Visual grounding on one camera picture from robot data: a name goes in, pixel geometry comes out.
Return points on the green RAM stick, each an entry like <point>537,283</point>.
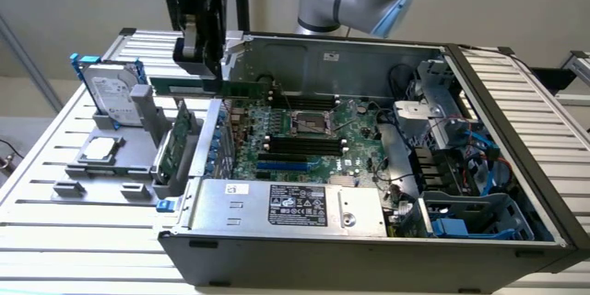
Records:
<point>239,88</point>

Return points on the black RAM slot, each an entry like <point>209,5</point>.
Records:
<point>305,99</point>
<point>305,140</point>
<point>305,105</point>
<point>305,150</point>

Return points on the black expansion slot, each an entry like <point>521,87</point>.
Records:
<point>282,157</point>

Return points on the blue expansion slot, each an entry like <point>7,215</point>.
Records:
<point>282,166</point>

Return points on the green graphics card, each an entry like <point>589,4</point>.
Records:
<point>178,143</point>

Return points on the thin metal locking lever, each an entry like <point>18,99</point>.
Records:
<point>287,105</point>

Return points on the CPU socket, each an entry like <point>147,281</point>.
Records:
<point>307,123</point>

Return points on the silver CPU chip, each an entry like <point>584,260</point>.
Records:
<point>99,149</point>

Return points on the grey parts rack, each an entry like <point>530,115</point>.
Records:
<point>124,170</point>

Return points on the green motherboard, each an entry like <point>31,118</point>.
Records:
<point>318,167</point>

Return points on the blue plastic case latch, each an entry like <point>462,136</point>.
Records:
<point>167,205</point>

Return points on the silver power supply unit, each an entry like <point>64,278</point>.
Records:
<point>258,212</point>

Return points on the small silver chipset heatsink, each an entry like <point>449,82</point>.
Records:
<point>345,181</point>

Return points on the grey metal disk bay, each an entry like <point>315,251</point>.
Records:
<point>438,101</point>

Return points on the black front fan shroud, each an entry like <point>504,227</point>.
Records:
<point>435,170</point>

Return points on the black open PC case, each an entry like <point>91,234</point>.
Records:
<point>350,260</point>

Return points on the black box beside table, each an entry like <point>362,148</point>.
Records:
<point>550,78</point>

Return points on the blue plastic disk bay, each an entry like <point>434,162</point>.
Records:
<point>480,215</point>

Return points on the hard disk with blue bracket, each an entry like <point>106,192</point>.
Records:
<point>112,94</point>

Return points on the grey metal frame pole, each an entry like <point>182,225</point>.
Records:
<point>27,63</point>

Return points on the silver metal air duct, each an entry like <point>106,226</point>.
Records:
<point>397,160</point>

